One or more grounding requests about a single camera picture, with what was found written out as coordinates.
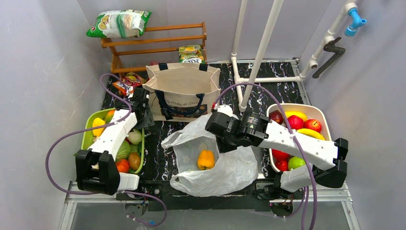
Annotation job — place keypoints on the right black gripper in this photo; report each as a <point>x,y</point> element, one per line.
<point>215,126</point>

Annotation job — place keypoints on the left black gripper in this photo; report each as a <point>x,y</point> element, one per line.
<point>140,97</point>

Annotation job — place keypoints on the orange yellow bell pepper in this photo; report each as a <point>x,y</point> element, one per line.
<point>206,160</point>

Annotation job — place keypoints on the white plastic grocery bag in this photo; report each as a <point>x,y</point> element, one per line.
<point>232,171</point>

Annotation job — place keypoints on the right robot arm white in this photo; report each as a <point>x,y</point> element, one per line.
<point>326,158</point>

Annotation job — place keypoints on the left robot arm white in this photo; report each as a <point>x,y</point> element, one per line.
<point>95,167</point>

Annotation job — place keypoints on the green orange mango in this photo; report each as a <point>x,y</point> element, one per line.
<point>109,116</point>

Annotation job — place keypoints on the green cabbage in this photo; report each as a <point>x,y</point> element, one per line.
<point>123,151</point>

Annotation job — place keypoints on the beige canvas tote bag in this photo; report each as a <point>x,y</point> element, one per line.
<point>181,92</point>

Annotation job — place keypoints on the brown kiwi potato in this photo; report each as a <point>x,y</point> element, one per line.
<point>134,161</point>

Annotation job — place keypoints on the orange red snack bag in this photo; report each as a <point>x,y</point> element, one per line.
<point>128,83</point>

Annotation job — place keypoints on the orange tomato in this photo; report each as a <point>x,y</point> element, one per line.
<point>122,165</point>

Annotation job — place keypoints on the small red fruit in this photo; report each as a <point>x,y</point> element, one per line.
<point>282,165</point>

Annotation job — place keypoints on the dark red apple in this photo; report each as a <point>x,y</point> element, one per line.
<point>276,116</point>

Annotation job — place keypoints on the green vegetable basket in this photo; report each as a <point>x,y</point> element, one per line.
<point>87,139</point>

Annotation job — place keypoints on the yellow mango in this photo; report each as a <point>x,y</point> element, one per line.
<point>296,113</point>

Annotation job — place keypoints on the red pomegranate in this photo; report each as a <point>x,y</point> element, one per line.
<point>295,122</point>

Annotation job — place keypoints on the yellow green snack bag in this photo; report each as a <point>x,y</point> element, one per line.
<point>191,54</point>

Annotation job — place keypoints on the wooden shelf rack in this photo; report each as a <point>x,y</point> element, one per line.
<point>157,45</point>

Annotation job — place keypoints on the yellow banana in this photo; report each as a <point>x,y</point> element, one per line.
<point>311,133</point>

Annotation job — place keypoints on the white fruit basket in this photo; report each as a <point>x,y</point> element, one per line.
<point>311,112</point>

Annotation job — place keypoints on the large green chips bag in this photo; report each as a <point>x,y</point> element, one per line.
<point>119,24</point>

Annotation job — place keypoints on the blue pipe fitting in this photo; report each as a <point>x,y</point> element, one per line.
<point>357,22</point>

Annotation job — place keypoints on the white pvc pipe frame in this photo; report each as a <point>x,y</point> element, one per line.
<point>268,21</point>

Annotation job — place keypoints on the metal base frame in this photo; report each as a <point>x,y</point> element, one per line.
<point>176,200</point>

